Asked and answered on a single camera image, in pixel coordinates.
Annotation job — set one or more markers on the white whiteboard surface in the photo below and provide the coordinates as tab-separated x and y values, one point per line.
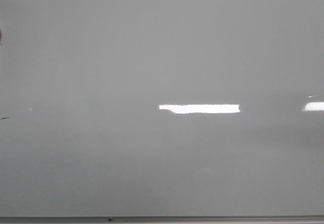
161	107

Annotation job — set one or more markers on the grey aluminium whiteboard frame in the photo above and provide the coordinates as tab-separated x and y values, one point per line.
165	219

